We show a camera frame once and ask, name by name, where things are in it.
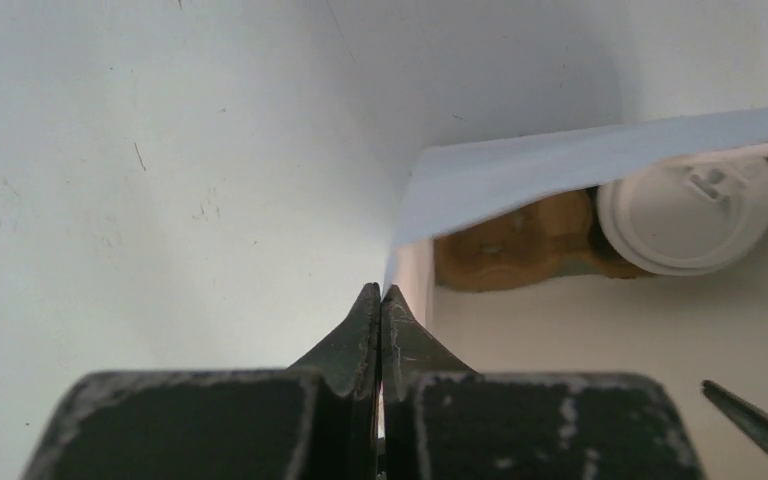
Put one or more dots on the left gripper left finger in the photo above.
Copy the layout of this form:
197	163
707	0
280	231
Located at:
312	420

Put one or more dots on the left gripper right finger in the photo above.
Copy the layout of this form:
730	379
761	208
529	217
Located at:
445	420

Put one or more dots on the light blue paper bag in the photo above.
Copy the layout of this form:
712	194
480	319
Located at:
678	330

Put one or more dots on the brown pulp cup carrier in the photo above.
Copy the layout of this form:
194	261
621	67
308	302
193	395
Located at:
559	235

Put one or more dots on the white cup lid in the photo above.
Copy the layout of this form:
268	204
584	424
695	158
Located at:
689	219

